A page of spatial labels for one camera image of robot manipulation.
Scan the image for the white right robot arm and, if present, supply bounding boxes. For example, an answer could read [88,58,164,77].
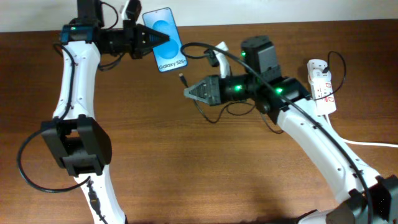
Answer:
[184,35,397,223]

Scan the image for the black charging cable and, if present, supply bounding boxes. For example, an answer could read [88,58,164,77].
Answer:
[178,50,348,135]

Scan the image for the blue Galaxy smartphone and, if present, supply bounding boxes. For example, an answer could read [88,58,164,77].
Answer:
[142,7,187,72]

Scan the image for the white charger adapter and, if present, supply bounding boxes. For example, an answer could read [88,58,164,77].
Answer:
[310,69,330,80]

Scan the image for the white power strip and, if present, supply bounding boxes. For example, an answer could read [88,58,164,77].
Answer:
[307,59,336,115]

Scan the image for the white power strip cord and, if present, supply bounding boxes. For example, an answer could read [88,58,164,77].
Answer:
[325,114,398,149]

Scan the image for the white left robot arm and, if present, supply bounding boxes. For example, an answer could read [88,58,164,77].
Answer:
[41,0,170,223]

